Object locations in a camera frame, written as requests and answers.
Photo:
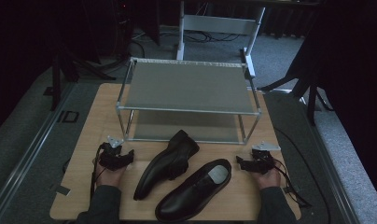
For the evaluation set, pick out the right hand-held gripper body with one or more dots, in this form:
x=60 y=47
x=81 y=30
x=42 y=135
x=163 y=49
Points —
x=262 y=160

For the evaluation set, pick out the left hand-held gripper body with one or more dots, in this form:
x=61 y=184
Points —
x=110 y=154

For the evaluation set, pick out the person's left hand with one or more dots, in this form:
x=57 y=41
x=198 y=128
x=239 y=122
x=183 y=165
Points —
x=110 y=177

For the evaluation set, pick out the person's right hand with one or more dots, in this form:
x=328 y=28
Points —
x=269 y=179

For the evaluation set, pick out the black leather shoe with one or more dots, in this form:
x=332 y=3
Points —
x=189 y=196
x=164 y=165

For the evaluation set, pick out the grey tape strip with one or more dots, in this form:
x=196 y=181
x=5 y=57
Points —
x=60 y=189

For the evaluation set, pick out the black tripod stand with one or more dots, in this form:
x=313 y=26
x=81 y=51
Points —
x=57 y=77
x=311 y=93

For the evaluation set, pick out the grey two-tier shoe rack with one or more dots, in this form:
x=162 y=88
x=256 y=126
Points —
x=189 y=85

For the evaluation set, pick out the metal floor rail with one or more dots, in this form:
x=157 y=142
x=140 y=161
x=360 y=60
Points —
x=31 y=146
x=332 y=174

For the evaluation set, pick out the white metal stand frame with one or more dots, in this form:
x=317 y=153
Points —
x=219 y=25

